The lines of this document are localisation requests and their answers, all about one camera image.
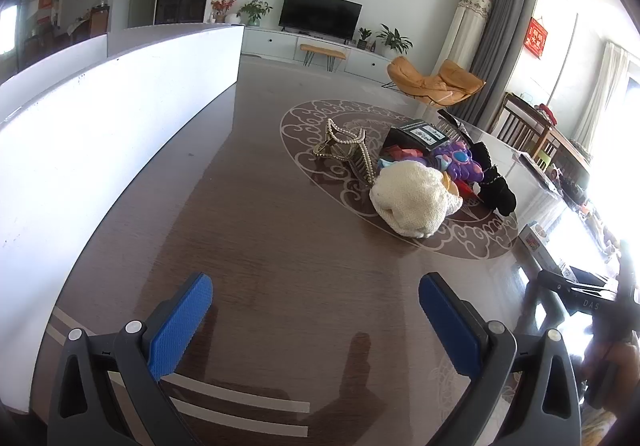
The pearl hair claw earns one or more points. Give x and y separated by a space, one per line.
345 141

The black beaded cloth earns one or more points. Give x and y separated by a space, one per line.
497 193

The red flower pot plant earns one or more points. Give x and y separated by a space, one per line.
220 6

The white round vase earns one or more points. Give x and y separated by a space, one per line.
231 18

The cream knitted hat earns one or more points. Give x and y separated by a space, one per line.
410 198

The green leafy pot plant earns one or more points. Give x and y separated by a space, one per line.
255 8

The rhinestone hair clip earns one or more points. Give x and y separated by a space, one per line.
450 118

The blue white medicine box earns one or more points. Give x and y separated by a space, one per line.
532 238

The white sheer curtain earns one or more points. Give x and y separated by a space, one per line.
602 91

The wooden slatted chair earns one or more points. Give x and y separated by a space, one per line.
515 126

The large green pot plant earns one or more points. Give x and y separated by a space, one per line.
395 38

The white television cabinet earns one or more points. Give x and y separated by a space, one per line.
270 43

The small green pot plant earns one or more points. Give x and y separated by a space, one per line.
364 37

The wooden bench black legs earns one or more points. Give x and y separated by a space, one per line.
322 49

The grey curtain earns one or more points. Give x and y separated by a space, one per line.
505 36

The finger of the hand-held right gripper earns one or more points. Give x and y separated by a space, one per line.
552 283

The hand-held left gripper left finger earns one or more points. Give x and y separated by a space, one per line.
177 326

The white covered floor air conditioner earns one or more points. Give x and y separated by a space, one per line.
467 26

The person's right hand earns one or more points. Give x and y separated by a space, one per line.
626 366

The brown wooden desktop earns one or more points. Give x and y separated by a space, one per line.
250 251

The black box white label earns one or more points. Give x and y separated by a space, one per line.
417 136

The orange lounge chair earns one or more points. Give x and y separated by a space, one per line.
415 76

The black television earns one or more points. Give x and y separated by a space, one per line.
320 13

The purple toy water gun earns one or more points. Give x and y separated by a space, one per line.
457 163

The red wall decoration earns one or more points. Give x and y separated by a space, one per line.
536 37

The white partition board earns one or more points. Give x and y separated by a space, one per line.
100 151

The wooden side table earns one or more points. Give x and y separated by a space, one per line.
565 146

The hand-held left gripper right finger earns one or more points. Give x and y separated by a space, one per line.
447 321

